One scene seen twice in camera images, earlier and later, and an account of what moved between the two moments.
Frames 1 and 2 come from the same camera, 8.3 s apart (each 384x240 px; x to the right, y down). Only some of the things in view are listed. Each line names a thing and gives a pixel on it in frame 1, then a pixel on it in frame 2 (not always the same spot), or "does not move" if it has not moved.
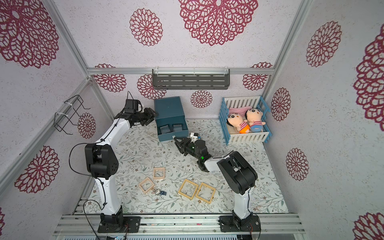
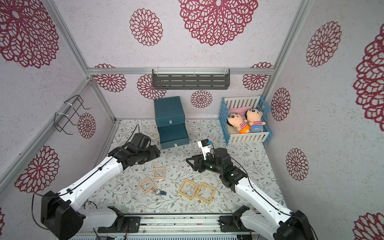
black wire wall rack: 61,119 does not move
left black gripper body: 144,117 to 149,153
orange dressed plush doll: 236,120 does not move
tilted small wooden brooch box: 146,185 does not move
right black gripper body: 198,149 to 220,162
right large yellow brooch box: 205,192 does not move
